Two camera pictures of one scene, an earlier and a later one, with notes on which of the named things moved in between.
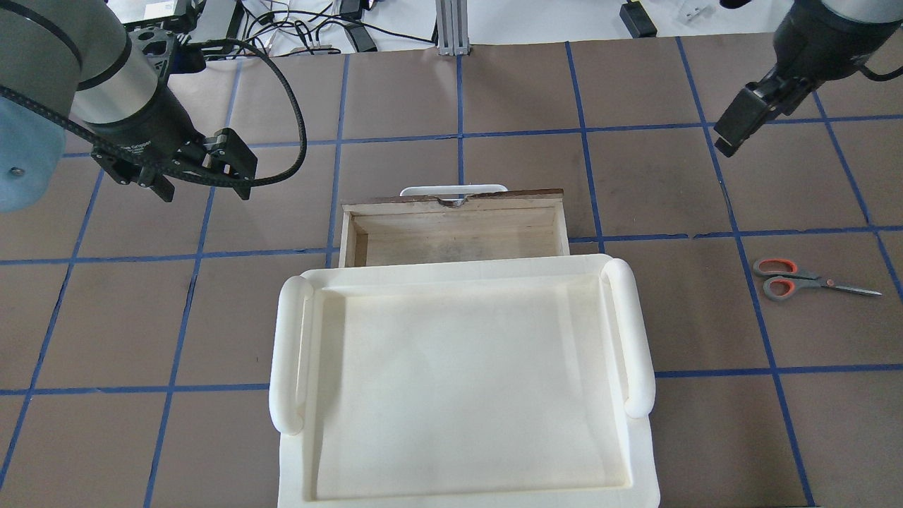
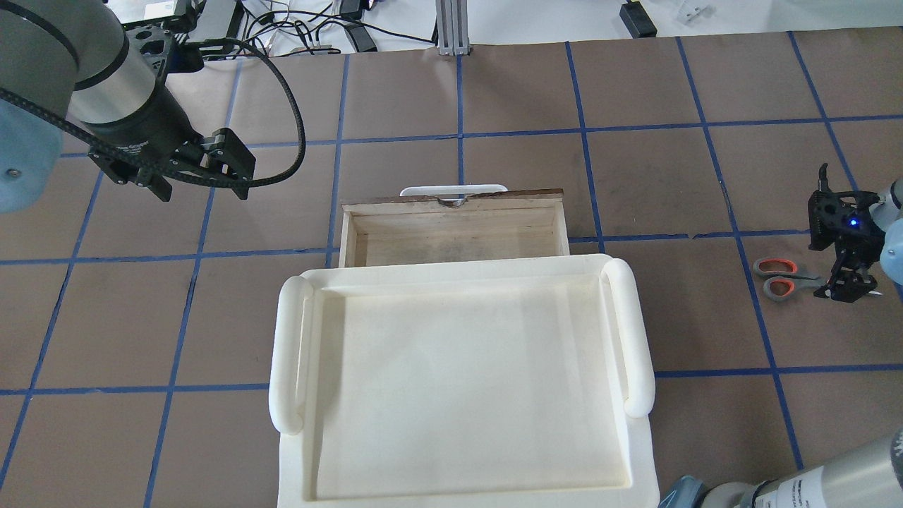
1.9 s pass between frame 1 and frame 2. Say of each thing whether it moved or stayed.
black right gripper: moved
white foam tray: stayed
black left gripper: stayed
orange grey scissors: stayed
